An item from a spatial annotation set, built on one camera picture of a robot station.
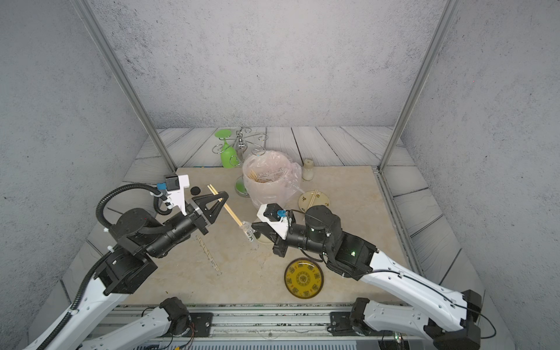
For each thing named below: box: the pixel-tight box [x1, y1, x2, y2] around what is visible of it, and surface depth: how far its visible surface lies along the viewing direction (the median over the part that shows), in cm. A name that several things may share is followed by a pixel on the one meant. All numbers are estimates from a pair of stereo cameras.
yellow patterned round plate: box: [284, 257, 325, 300], surface depth 84 cm
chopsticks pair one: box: [195, 234, 223, 276], surface depth 90 cm
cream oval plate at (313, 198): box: [298, 190, 331, 213], surface depth 110 cm
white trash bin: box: [242, 150, 303, 210], surface depth 91 cm
